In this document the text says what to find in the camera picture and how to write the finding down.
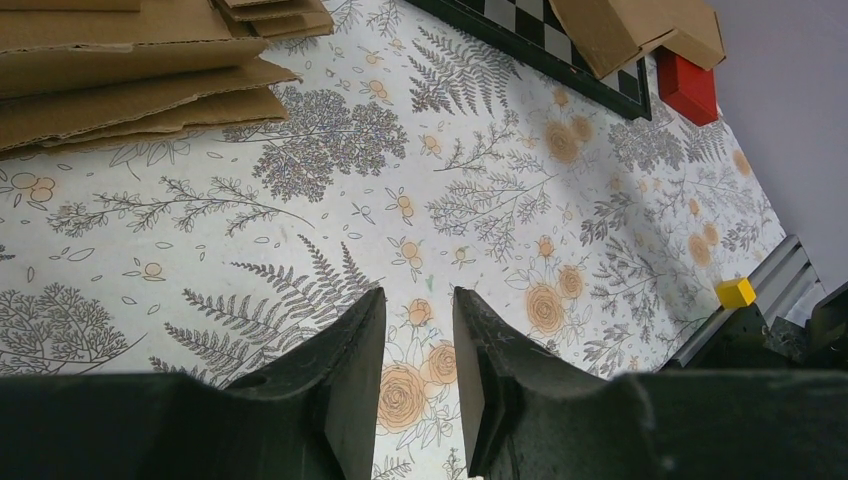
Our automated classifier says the stack of flat cardboard blanks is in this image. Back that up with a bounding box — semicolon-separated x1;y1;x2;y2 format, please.
1;0;334;158

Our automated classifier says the folded cardboard box near red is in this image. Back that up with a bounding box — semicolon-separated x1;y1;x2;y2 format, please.
660;0;726;70

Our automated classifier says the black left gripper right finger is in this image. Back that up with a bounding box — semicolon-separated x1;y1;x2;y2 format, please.
453;288;847;479

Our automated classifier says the floral patterned table mat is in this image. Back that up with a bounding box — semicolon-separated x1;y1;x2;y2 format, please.
1;1;785;479

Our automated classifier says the small yellow block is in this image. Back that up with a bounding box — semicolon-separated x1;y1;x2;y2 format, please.
714;277;757;309

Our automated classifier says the black and white chessboard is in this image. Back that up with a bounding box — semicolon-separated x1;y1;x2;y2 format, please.
411;0;652;120

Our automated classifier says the folded cardboard box on chessboard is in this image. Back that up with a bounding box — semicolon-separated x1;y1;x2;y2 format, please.
550;0;677;79

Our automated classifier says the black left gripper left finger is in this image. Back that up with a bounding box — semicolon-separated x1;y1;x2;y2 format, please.
1;288;386;479

